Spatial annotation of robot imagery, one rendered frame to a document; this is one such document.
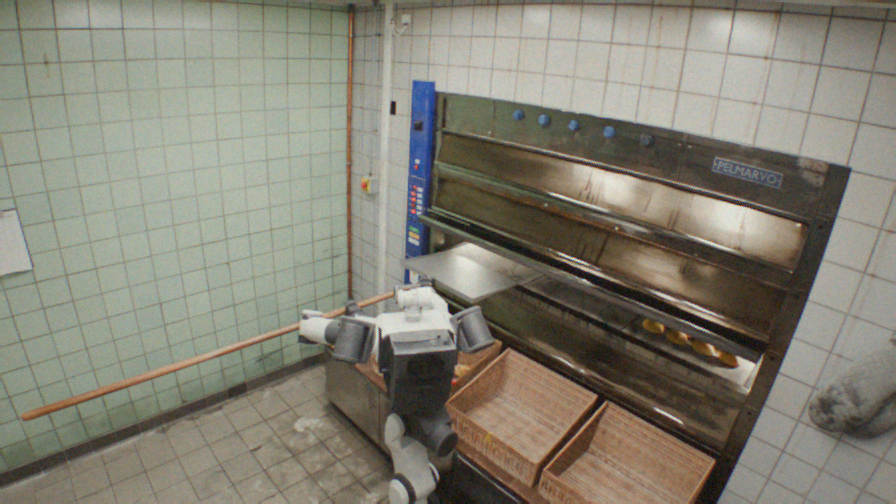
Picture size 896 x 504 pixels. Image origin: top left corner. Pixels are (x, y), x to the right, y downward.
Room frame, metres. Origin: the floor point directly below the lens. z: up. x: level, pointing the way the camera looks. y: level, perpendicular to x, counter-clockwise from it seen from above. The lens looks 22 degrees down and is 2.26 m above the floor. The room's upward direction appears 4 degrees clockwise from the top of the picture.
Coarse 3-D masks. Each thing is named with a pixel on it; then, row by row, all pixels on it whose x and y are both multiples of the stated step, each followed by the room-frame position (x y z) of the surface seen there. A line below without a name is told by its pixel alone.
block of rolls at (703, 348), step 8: (648, 320) 1.87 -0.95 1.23; (648, 328) 1.85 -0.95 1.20; (656, 328) 1.83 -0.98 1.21; (672, 336) 1.76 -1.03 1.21; (680, 336) 1.75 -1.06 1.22; (688, 336) 1.81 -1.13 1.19; (680, 344) 1.74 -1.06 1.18; (696, 344) 1.70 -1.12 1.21; (704, 344) 1.68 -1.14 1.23; (704, 352) 1.66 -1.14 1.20; (712, 352) 1.65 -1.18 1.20; (728, 360) 1.59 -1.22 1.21; (736, 360) 1.58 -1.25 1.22
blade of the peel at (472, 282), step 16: (432, 256) 2.55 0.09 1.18; (448, 256) 2.57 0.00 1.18; (416, 272) 2.31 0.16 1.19; (432, 272) 2.34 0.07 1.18; (448, 272) 2.35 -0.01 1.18; (464, 272) 2.36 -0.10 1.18; (480, 272) 2.38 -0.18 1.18; (448, 288) 2.14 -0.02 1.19; (464, 288) 2.17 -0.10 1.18; (480, 288) 2.18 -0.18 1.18; (496, 288) 2.20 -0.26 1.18
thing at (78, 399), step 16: (368, 304) 1.91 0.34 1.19; (256, 336) 1.54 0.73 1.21; (272, 336) 1.57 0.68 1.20; (208, 352) 1.40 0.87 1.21; (224, 352) 1.43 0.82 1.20; (160, 368) 1.27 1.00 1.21; (176, 368) 1.30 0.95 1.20; (112, 384) 1.15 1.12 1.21; (128, 384) 1.17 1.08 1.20; (64, 400) 1.03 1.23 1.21; (80, 400) 1.06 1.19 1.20; (32, 416) 0.95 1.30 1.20
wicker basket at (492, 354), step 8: (496, 344) 2.22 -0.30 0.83; (480, 352) 2.26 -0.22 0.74; (488, 352) 2.24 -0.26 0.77; (496, 352) 2.18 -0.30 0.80; (464, 360) 2.31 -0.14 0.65; (472, 360) 2.28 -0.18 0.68; (480, 360) 2.09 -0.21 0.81; (488, 360) 2.14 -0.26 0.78; (376, 368) 2.22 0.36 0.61; (472, 368) 2.04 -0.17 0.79; (480, 368) 2.09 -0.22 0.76; (456, 376) 2.23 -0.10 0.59; (464, 376) 2.00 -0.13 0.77; (472, 376) 2.05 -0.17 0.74; (456, 384) 1.96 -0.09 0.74; (464, 384) 2.01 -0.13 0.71; (456, 392) 1.97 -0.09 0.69
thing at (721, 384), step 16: (512, 288) 2.22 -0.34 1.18; (544, 304) 2.08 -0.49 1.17; (560, 304) 2.07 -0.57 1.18; (576, 320) 1.95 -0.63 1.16; (592, 320) 1.93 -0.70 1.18; (608, 336) 1.83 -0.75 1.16; (624, 336) 1.80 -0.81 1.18; (640, 352) 1.71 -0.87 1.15; (656, 352) 1.67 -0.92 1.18; (672, 368) 1.60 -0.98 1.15; (688, 368) 1.56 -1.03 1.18; (704, 368) 1.56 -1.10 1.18; (704, 384) 1.50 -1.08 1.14; (720, 384) 1.46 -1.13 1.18; (736, 384) 1.46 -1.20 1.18
